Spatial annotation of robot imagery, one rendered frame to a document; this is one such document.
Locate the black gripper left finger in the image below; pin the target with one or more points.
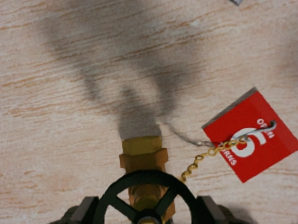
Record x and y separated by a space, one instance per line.
80 214

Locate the brass valve manifold with black handwheels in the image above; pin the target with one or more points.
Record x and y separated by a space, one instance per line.
143 159

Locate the red tag with gold chain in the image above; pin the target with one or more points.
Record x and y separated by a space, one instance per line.
247 141

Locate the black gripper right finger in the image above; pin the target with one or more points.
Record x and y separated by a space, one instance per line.
216 214

